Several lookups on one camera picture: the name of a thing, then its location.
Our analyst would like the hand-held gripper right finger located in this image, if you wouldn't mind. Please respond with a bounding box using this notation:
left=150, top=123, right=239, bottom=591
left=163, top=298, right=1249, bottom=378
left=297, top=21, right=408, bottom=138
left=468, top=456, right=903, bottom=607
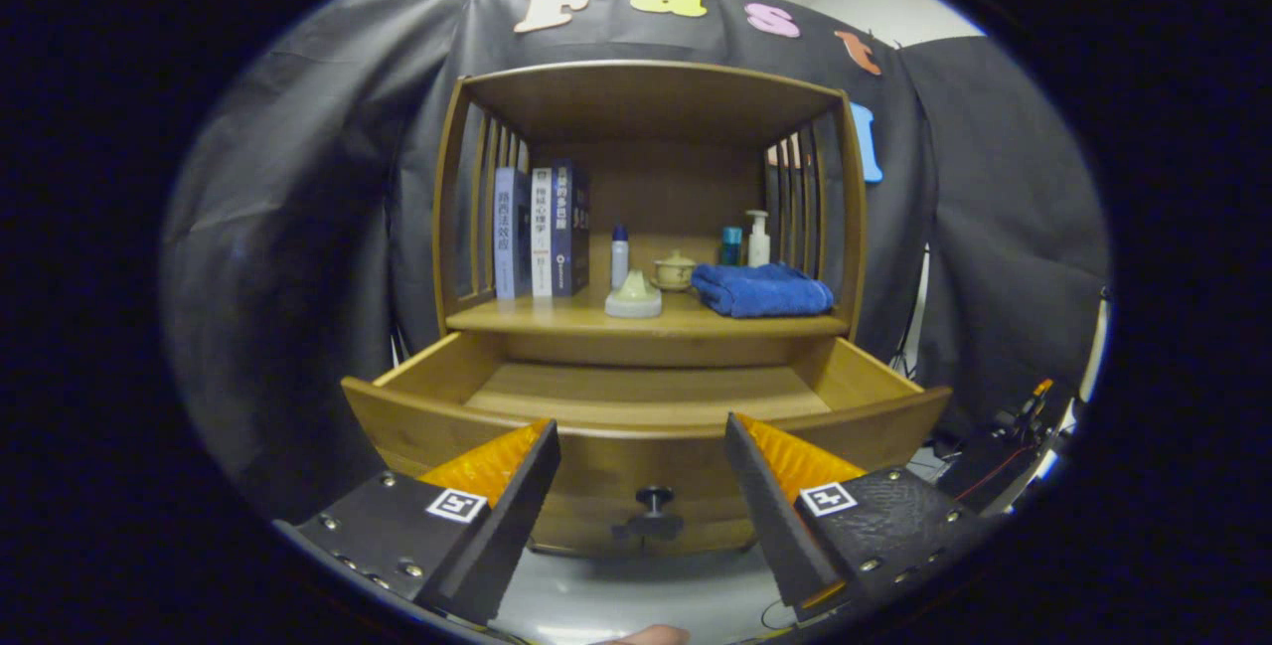
left=723, top=412, right=1003, bottom=624

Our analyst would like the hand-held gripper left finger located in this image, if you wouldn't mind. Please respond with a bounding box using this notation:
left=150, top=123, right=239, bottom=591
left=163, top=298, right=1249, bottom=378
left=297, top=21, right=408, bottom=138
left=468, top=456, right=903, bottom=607
left=293, top=416, right=563, bottom=628

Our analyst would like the wooden drawer with black knob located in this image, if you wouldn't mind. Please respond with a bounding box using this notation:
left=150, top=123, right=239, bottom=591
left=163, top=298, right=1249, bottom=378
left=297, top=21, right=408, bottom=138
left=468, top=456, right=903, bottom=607
left=341, top=332, right=953, bottom=557

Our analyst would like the pale green scrubbing brush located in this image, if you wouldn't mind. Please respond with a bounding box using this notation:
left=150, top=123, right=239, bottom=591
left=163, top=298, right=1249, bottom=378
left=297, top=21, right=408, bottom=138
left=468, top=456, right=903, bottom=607
left=604, top=269, right=664, bottom=319

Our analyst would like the wooden countertop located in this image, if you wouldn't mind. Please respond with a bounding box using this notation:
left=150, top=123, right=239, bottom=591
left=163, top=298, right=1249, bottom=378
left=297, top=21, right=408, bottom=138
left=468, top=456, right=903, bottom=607
left=445, top=282, right=851, bottom=338

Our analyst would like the wooden cabinet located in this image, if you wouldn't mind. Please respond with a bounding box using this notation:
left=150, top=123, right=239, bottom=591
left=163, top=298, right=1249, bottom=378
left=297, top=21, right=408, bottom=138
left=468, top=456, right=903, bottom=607
left=341, top=59, right=953, bottom=559

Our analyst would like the black equipment case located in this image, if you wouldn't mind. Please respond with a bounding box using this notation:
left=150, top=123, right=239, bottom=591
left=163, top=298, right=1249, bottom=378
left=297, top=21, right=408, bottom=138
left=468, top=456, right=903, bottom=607
left=934, top=377, right=1084, bottom=512

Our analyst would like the blue folded towel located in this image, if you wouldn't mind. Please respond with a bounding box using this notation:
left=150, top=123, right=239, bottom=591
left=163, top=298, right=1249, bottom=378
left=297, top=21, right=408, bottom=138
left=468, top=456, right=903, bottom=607
left=691, top=262, right=836, bottom=319

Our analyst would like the beige lidded teacup with saucer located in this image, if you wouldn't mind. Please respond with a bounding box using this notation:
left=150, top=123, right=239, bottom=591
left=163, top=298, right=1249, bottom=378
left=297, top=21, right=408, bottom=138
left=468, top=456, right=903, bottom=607
left=651, top=249, right=697, bottom=292

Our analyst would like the light blue book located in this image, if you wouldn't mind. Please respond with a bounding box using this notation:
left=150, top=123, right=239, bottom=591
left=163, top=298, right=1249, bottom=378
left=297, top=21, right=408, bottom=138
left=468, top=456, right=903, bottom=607
left=493, top=166, right=533, bottom=300

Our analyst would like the white spine book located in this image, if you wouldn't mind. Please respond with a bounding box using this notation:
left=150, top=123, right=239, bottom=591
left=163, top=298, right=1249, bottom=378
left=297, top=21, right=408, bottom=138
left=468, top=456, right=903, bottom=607
left=530, top=166, right=555, bottom=298

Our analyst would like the dark navy book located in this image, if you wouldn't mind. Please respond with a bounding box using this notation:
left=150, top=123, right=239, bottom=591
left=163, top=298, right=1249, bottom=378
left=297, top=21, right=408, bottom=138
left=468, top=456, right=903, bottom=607
left=550, top=160, right=591, bottom=297

